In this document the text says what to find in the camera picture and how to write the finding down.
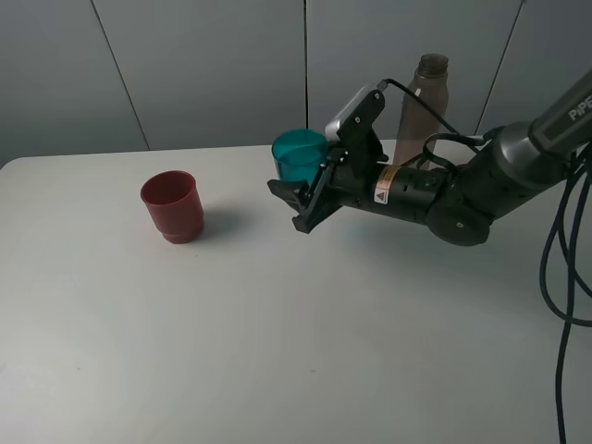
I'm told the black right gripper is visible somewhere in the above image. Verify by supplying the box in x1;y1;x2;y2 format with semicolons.
267;87;388;233

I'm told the teal transparent plastic cup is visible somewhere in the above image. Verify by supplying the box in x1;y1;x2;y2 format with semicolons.
271;129;327;184

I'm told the smoky transparent water bottle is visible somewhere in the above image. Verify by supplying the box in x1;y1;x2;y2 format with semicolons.
393;54;449;165

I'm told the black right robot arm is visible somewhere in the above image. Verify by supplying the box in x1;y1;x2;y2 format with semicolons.
267;74;591;246

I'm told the red plastic cup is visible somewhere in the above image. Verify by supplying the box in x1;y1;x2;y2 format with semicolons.
140;170;204;244

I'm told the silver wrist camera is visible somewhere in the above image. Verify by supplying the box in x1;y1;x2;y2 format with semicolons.
325;85;374;142

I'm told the black camera cable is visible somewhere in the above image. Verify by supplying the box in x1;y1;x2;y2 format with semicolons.
376;79;592;444

